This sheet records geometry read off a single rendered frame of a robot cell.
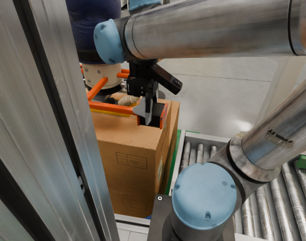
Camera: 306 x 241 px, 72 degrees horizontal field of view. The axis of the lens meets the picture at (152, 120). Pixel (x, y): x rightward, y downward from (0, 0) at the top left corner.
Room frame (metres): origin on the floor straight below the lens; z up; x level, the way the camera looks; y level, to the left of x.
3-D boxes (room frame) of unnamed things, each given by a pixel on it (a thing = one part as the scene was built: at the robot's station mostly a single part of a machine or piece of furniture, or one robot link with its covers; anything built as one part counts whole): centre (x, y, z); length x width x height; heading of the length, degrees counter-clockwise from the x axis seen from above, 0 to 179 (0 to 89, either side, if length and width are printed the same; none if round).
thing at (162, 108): (0.57, 0.00, 1.18); 0.09 x 0.08 x 0.05; 166
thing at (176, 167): (0.80, -0.14, 0.58); 0.70 x 0.03 x 0.06; 167
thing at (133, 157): (0.89, 0.23, 0.74); 0.60 x 0.40 x 0.40; 76
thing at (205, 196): (0.24, -0.10, 1.20); 0.13 x 0.12 x 0.14; 131
